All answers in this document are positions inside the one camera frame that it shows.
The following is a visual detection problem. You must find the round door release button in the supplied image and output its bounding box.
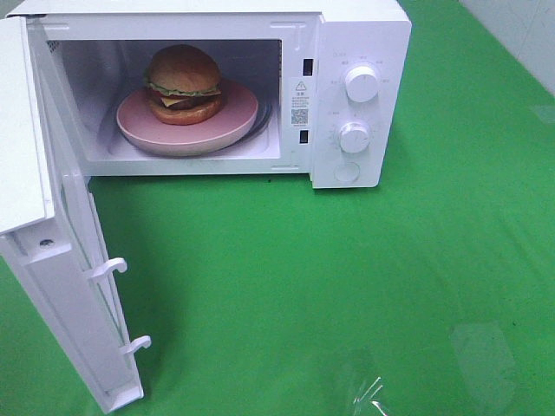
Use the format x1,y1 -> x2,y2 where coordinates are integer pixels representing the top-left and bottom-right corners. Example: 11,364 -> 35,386
334,162 -> 360,183

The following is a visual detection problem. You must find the toy hamburger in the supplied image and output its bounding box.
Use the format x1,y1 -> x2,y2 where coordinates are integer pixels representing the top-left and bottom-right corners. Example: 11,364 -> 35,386
144,44 -> 223,126

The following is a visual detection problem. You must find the pink round plate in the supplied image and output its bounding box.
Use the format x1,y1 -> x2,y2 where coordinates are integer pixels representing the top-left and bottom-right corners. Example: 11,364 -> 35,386
116,79 -> 260,157

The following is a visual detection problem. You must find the white microwave door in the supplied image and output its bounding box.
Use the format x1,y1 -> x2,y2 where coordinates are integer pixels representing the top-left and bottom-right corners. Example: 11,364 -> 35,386
1,15 -> 151,413

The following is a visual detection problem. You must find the glass microwave turntable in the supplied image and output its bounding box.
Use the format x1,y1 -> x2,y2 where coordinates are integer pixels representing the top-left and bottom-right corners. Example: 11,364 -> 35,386
236,99 -> 273,145

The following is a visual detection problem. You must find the white lower timer knob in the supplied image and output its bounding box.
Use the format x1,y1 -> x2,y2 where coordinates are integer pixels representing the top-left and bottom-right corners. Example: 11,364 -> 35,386
339,122 -> 370,153

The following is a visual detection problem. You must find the white microwave oven body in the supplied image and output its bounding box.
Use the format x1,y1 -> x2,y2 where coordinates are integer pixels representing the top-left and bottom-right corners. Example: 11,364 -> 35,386
4,1 -> 411,188

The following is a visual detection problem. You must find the white upper power knob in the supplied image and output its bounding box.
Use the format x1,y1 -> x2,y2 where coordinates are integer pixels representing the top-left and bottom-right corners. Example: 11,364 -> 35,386
344,64 -> 379,103

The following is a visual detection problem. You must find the clear tape strip front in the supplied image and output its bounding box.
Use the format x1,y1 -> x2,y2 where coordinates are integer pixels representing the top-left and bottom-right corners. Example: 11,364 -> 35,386
351,376 -> 389,416

